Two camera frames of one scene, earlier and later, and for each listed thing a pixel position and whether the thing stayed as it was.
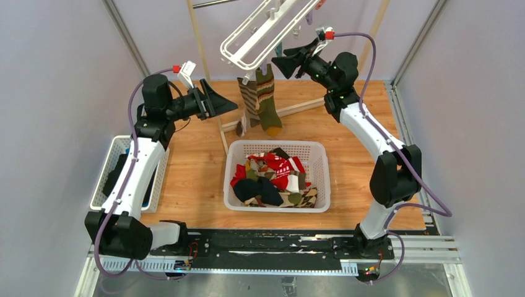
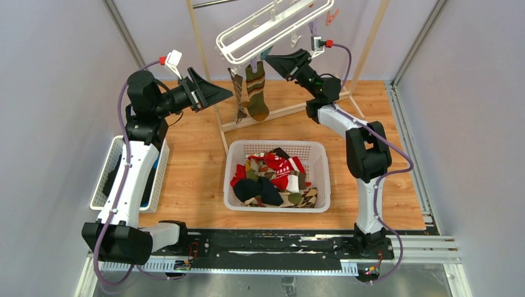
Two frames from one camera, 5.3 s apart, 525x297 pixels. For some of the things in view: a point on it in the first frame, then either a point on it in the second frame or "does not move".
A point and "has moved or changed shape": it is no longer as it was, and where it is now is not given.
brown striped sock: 249,93 → 238,83
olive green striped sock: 269,117 → 257,107
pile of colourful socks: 273,179 does not move
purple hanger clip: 309,18 → 313,26
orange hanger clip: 321,3 → 330,18
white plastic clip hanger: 260,33 has moved or changed shape
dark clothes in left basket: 119,162 does not move
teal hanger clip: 278,50 → 264,54
